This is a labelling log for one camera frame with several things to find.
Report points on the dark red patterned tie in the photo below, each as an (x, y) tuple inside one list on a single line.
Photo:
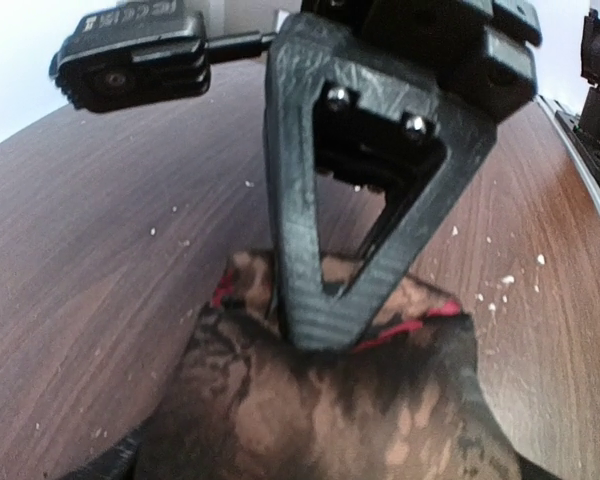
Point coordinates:
[(405, 403)]

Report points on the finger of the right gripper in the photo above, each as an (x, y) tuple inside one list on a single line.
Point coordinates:
[(390, 216), (290, 200)]

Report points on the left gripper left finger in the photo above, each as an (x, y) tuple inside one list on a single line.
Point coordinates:
[(116, 463)]

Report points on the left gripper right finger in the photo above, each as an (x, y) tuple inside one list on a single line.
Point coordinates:
[(532, 471)]

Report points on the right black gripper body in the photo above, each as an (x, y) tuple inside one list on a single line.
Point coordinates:
[(477, 51)]

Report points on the aluminium front rail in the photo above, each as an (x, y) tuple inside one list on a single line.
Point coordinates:
[(585, 153)]

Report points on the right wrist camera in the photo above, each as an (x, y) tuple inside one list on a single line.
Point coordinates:
[(145, 52)]

